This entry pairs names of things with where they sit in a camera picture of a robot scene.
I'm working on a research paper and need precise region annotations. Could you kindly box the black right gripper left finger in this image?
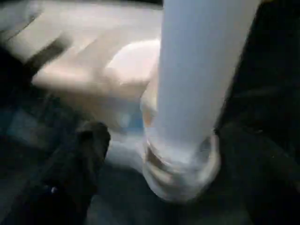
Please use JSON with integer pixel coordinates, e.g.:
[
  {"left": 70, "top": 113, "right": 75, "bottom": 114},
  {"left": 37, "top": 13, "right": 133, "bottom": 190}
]
[{"left": 0, "top": 121, "right": 112, "bottom": 225}]

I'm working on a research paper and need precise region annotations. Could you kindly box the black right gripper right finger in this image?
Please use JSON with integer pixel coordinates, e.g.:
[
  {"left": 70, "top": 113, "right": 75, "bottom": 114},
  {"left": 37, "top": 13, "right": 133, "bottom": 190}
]
[{"left": 212, "top": 127, "right": 300, "bottom": 225}]

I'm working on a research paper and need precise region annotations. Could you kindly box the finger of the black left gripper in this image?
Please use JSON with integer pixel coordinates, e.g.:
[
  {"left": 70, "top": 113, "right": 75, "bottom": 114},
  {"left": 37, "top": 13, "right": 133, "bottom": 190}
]
[{"left": 18, "top": 38, "right": 73, "bottom": 77}]

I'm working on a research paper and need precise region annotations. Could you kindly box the white plastic table top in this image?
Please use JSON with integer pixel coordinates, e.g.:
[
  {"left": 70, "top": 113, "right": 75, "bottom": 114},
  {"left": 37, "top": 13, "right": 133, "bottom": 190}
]
[{"left": 0, "top": 0, "right": 223, "bottom": 203}]

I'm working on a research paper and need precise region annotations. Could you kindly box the white plastic table leg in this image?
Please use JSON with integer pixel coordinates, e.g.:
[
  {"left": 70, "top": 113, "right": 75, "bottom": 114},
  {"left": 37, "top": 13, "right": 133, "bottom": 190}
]
[{"left": 141, "top": 0, "right": 263, "bottom": 184}]

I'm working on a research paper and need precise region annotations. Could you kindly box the black work mat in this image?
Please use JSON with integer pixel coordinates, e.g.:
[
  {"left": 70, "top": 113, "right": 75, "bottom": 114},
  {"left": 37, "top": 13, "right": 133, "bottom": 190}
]
[{"left": 0, "top": 0, "right": 300, "bottom": 225}]

